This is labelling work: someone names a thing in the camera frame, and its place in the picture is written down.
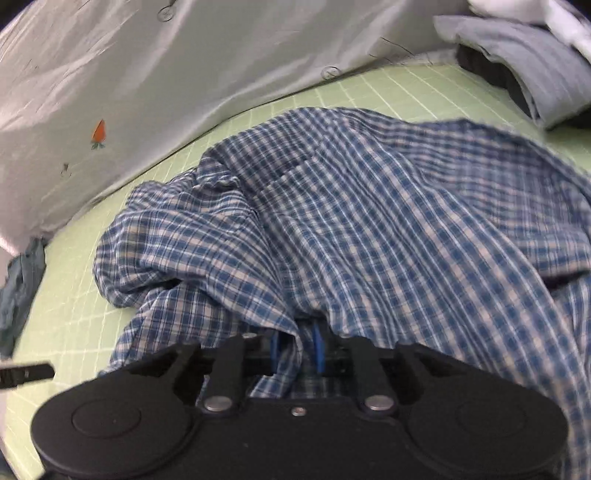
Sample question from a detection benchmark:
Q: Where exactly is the black garment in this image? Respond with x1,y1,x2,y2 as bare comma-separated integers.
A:
456,44,541,116

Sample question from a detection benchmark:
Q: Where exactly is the white garment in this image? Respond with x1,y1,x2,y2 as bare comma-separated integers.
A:
466,0,591,51

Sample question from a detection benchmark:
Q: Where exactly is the grey garment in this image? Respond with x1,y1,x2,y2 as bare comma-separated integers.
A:
434,14,591,130

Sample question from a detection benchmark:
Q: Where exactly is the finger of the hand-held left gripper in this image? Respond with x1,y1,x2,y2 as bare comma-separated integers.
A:
0,364,54,391

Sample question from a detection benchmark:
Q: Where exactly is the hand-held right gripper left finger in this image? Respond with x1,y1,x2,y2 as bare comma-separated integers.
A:
124,332,283,416

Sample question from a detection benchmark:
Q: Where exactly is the blue plaid shirt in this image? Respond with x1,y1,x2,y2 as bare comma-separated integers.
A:
92,106,591,480

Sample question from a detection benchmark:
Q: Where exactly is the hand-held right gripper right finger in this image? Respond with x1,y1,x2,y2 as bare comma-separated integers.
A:
310,323,469,416

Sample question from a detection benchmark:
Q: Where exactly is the grey carrot-print quilt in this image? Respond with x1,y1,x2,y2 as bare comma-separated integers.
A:
0,0,467,254

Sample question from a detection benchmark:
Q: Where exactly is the green grid mat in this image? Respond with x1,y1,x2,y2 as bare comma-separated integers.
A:
0,48,591,476

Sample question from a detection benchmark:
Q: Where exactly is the blue denim garment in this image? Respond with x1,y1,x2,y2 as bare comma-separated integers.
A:
0,237,47,358

